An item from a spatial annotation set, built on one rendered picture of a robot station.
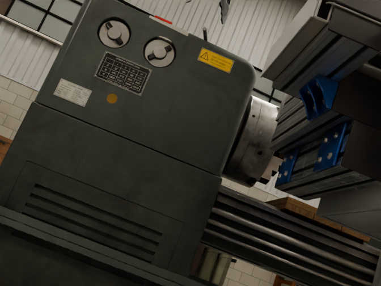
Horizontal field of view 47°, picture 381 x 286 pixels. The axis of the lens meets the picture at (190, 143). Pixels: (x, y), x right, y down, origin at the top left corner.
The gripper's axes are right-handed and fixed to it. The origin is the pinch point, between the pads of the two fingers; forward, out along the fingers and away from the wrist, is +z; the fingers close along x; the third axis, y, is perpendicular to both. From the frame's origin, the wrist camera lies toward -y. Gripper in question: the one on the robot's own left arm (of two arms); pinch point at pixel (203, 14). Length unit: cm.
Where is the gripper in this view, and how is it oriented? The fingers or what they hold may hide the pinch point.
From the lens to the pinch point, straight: 163.7
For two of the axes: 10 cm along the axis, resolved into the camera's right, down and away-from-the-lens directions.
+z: -4.5, 8.9, -0.7
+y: 2.0, 0.3, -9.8
